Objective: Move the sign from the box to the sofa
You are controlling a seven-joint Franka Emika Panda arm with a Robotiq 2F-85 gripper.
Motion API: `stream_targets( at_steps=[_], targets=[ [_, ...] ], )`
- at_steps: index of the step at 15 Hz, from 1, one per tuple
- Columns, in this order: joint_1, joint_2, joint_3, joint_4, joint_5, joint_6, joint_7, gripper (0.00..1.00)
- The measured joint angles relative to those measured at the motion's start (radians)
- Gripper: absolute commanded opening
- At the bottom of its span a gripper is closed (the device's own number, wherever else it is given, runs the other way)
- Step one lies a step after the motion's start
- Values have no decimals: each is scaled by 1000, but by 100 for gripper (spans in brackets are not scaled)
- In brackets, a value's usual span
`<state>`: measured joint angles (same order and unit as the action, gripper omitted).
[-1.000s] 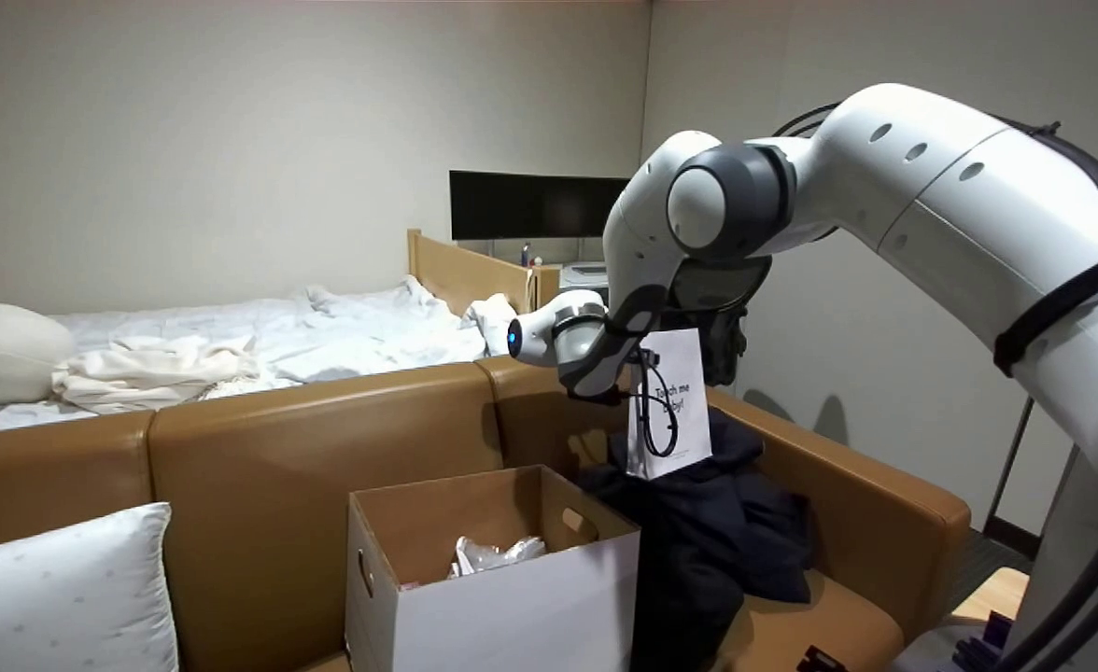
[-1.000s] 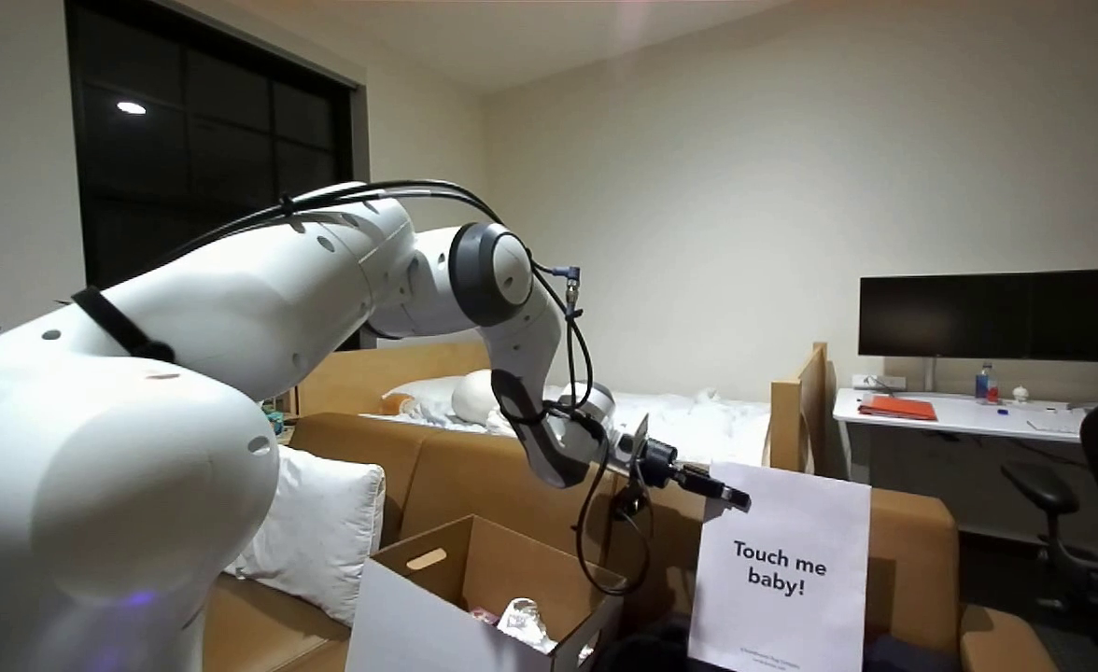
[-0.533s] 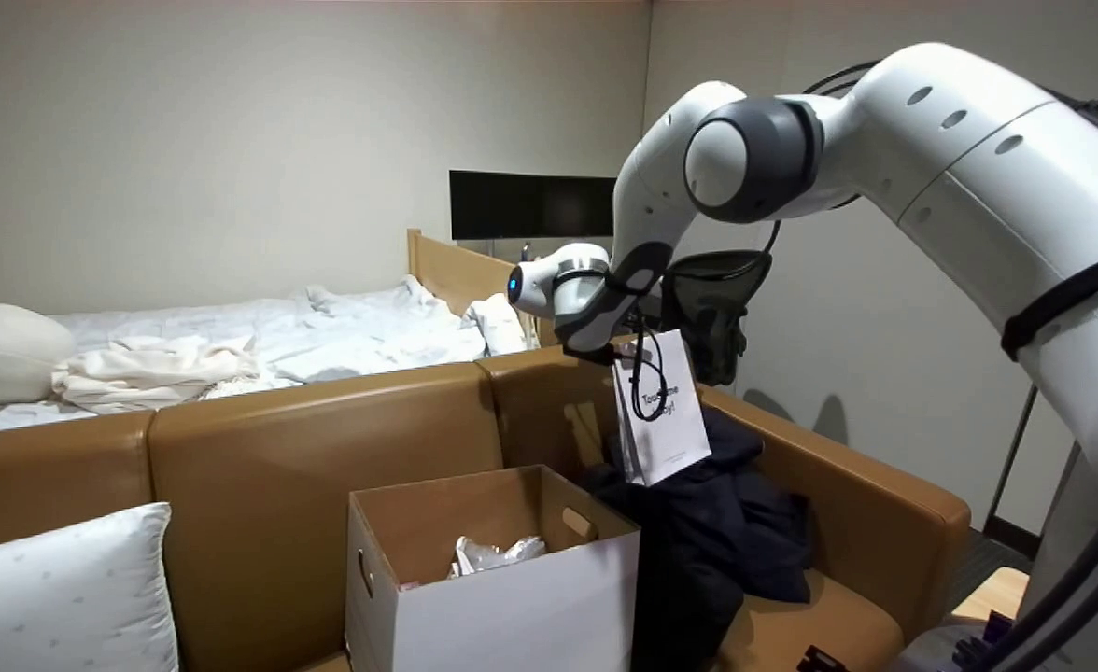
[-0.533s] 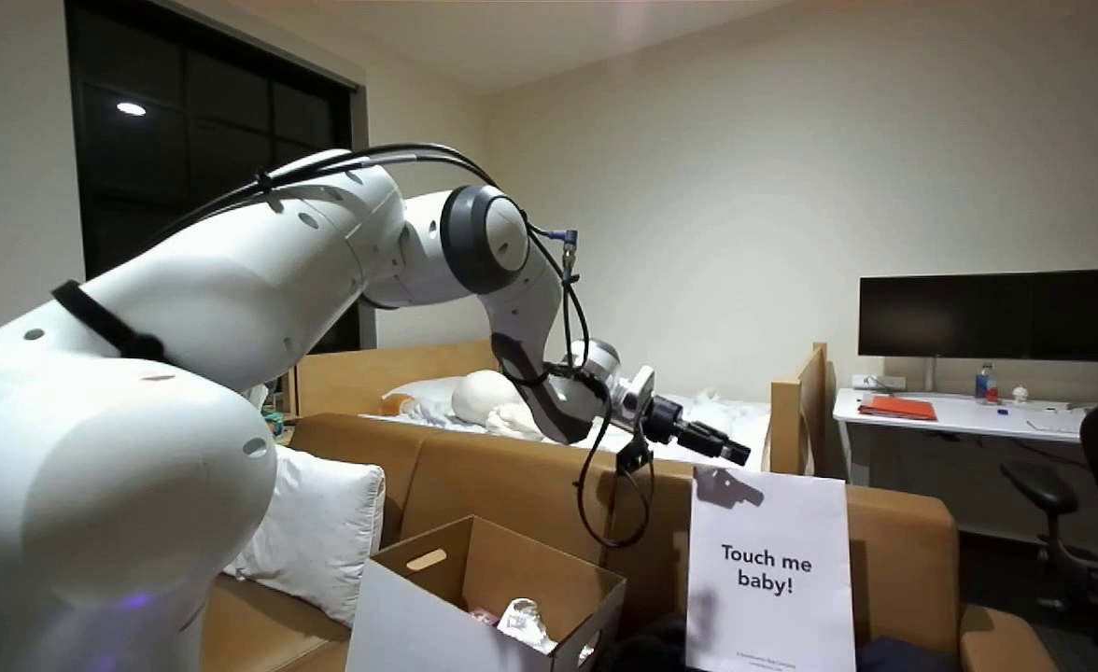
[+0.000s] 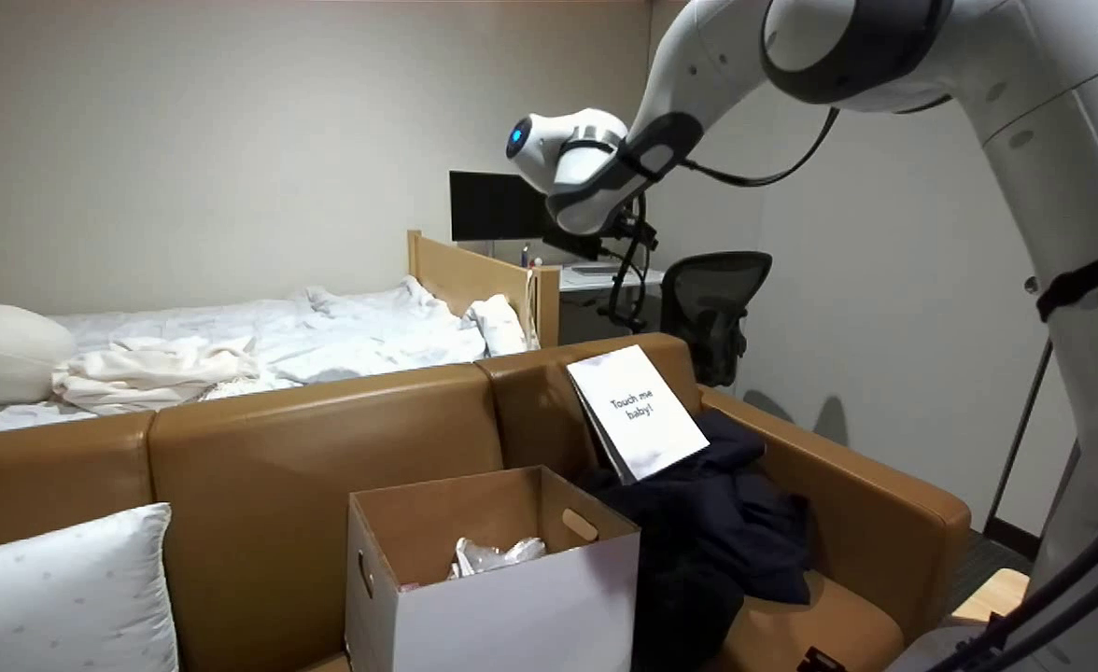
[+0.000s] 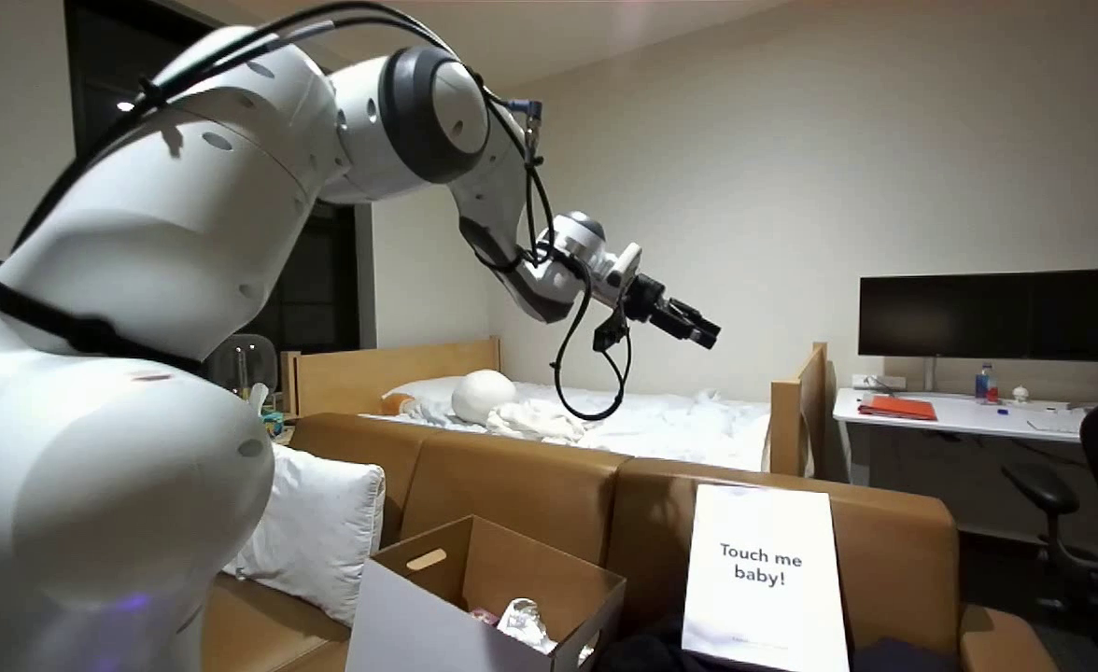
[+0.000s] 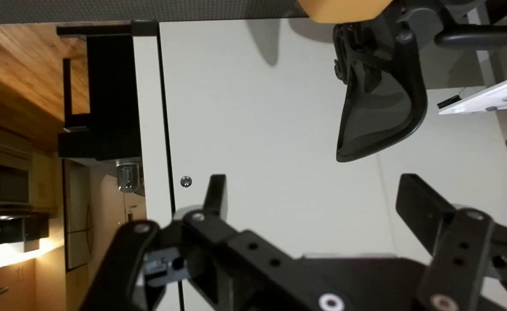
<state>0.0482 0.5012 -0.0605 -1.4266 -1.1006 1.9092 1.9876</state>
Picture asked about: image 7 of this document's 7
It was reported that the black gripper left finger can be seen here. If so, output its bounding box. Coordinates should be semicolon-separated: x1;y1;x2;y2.
80;173;347;311

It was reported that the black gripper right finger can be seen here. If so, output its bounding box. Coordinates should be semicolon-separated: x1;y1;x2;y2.
396;173;507;311

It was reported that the dark glass cabinet door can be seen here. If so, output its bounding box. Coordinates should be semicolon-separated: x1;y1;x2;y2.
63;161;94;273

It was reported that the metal door hinge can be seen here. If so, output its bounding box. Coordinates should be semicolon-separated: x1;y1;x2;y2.
115;159;146;194

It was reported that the black mesh office chair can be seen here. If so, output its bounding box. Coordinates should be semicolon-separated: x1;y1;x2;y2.
332;0;507;165

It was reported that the built-in oven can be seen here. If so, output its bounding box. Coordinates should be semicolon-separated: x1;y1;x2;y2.
0;123;54;218

